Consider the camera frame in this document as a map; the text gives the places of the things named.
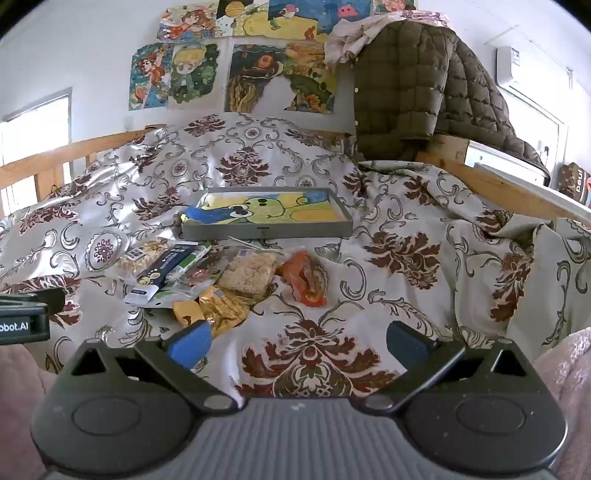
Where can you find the small green wall poster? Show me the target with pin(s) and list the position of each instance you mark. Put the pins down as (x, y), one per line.
(395, 5)

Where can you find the clear rice cracker packet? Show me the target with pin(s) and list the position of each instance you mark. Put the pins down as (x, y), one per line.
(244, 275)

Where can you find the black and yellow wall poster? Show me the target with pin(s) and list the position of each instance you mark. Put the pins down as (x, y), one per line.
(244, 18)

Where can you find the window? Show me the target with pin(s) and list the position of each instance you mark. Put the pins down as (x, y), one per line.
(37, 134)

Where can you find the golden yellow snack packet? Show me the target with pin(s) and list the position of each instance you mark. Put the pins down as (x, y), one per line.
(222, 309)

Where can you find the white air conditioner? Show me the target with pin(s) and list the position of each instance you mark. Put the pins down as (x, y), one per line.
(531, 67)

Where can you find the blue cartoon wall poster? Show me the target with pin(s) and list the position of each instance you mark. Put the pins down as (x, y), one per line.
(318, 16)

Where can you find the pink floral cloth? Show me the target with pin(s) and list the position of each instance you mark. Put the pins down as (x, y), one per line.
(351, 39)

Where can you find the pink fleece clothing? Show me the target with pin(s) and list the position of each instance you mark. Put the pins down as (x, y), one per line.
(568, 369)

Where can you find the swirly landscape wall poster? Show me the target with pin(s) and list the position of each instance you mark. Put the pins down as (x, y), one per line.
(277, 78)

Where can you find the green stick snack packet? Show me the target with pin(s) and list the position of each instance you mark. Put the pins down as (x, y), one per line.
(191, 261)

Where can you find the white pouch with green print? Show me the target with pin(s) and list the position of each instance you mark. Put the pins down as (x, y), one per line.
(184, 294)

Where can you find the clear popcorn snack packet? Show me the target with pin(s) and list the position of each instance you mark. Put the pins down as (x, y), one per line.
(138, 261)

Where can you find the brown patterned bag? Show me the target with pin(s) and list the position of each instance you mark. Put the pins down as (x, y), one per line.
(575, 184)

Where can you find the orange-haired figure wall poster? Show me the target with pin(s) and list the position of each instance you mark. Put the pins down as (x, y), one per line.
(147, 76)

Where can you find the floral satin blanket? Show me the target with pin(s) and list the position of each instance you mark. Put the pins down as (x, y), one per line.
(415, 295)

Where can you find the olive quilted jacket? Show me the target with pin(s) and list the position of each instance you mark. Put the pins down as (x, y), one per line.
(415, 92)

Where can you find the dark blue snack packet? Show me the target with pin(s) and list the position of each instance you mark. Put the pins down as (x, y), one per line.
(161, 273)

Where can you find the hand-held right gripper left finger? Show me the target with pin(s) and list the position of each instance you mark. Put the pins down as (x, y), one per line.
(189, 346)

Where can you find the blond figure wall poster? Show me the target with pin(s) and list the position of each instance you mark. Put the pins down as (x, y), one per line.
(191, 74)

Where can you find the orange snack packet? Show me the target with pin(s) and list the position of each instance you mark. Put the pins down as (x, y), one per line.
(300, 278)

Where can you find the grey tray with cartoon picture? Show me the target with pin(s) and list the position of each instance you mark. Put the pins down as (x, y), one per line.
(263, 231)

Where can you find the wooden bed frame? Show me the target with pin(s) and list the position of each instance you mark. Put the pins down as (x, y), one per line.
(508, 191)

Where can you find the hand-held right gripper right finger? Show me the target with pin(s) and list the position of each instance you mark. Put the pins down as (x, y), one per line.
(406, 346)

